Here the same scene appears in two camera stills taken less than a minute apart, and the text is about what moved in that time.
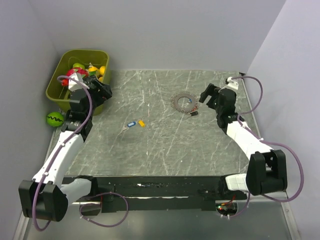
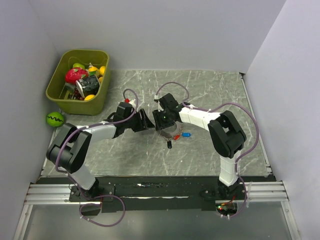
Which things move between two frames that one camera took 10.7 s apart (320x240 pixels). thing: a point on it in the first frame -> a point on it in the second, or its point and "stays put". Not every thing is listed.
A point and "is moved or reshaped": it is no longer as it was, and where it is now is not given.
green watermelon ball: (55, 119) stays put
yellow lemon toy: (102, 70) stays put
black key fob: (194, 113) is moved or reshaped
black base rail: (163, 193) stays put
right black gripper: (211, 90) -> (159, 124)
